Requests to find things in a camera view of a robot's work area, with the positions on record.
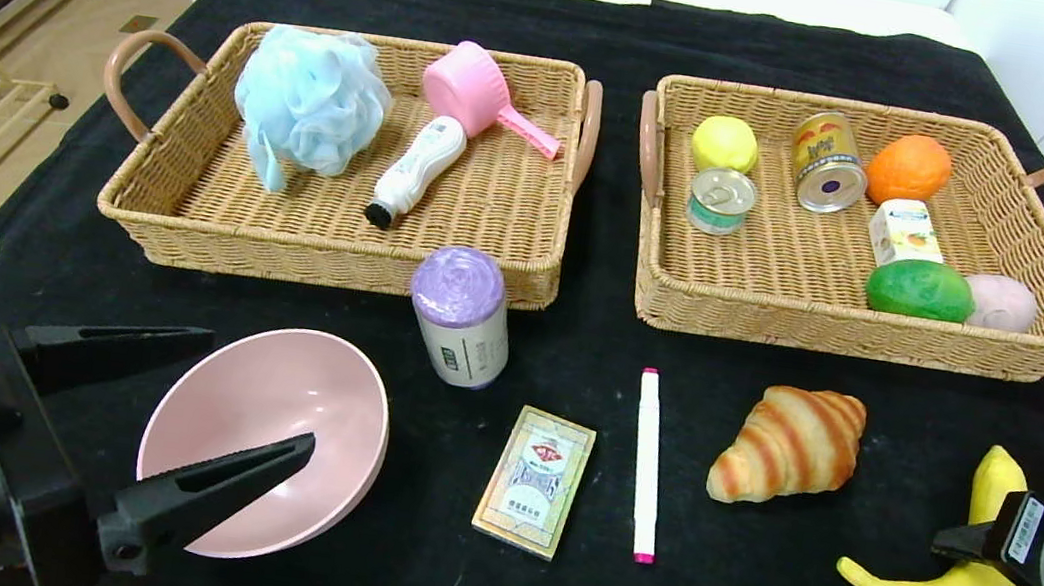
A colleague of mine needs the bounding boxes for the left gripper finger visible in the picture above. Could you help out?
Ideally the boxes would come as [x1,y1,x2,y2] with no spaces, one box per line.
[89,405,318,586]
[4,302,217,417]

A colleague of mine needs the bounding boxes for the pink plastic bowl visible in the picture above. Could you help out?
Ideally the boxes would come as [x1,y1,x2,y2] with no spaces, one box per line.
[127,310,403,579]

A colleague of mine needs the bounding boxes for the toy croissant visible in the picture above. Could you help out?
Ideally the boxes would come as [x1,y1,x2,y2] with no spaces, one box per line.
[704,376,870,521]

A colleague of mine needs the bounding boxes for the purple lidded bag roll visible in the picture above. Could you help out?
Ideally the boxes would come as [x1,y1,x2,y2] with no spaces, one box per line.
[399,240,524,395]

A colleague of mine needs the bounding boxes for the pale pink toy bun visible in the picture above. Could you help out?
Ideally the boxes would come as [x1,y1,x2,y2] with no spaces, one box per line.
[958,271,1042,336]

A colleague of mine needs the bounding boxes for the green toy mango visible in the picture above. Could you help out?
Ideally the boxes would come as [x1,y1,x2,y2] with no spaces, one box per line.
[862,253,980,326]

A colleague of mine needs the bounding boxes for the small white juice carton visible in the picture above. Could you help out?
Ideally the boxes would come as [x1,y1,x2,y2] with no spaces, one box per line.
[863,194,951,276]

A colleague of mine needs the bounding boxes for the blue mesh bath pouf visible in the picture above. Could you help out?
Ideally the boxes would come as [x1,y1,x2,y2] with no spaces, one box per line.
[221,19,402,208]

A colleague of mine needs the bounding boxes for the white marker pink ends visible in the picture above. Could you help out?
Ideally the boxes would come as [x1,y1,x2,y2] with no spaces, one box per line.
[617,367,680,566]

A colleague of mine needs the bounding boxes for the playing card box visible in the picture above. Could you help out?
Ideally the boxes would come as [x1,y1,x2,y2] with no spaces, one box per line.
[468,401,600,566]

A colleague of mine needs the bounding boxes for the white bottle black cap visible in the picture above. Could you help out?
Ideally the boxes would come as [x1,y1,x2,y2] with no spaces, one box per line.
[361,107,471,240]

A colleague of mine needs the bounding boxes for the toy orange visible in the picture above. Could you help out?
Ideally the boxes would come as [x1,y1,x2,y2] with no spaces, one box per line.
[862,128,957,215]

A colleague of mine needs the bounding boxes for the gold red drink can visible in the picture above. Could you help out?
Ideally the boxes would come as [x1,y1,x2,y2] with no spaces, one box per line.
[783,106,877,220]

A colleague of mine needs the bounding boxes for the small green label tin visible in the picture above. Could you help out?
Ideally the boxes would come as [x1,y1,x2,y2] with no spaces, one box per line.
[684,163,761,240]

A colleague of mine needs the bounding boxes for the pink plastic scoop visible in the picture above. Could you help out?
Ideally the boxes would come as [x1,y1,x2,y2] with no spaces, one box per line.
[414,36,575,162]

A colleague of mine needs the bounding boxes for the yellow toy lemon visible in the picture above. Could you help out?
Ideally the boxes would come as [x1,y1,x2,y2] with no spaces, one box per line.
[688,112,763,178]

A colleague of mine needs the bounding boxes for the wicker basket with handles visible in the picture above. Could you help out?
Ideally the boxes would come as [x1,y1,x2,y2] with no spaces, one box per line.
[613,71,1044,386]
[80,0,609,321]

